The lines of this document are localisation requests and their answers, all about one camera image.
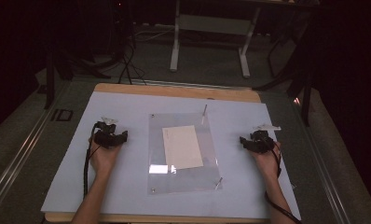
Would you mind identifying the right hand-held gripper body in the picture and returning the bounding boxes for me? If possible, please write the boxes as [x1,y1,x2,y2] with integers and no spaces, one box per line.
[248,124,282,154]

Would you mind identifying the white metal desk frame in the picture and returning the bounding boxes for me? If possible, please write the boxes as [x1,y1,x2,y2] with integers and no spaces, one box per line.
[169,0,263,79]

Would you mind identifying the black floor cables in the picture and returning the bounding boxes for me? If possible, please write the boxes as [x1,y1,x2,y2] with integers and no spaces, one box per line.
[112,18,148,86]

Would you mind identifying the clear acrylic frame sheet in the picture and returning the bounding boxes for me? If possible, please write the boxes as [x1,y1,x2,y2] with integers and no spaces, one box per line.
[146,111,223,196]

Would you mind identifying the person's left hand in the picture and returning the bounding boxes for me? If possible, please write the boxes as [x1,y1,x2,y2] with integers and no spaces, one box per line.
[88,136,123,179]

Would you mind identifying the light blue table mat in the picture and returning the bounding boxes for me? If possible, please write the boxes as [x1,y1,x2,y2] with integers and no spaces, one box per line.
[40,91,302,220]

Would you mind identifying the picture card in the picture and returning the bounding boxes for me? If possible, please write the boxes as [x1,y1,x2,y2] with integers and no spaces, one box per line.
[161,124,204,171]

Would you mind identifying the wooden table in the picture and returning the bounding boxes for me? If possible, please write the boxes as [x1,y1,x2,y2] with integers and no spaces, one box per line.
[44,82,272,224]

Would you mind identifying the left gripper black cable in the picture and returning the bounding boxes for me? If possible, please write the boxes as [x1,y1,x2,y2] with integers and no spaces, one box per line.
[82,122,101,200]

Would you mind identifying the metal floor rail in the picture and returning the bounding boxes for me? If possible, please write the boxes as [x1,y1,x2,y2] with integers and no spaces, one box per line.
[129,78,253,91]
[289,97,353,224]
[0,81,72,216]

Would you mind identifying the black chair base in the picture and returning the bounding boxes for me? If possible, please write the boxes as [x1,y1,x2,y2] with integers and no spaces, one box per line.
[252,18,318,127]

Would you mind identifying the black rectangular floor bracket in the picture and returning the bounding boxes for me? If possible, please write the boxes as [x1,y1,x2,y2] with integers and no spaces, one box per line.
[50,108,75,122]

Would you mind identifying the person's right hand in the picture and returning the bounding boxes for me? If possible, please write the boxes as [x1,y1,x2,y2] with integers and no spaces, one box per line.
[250,141,282,181]

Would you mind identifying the white floor cable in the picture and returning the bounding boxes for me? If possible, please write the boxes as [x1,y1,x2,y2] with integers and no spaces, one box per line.
[132,23,176,43]

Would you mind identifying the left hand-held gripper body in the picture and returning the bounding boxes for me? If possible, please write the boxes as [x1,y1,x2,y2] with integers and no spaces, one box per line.
[93,116,123,149]

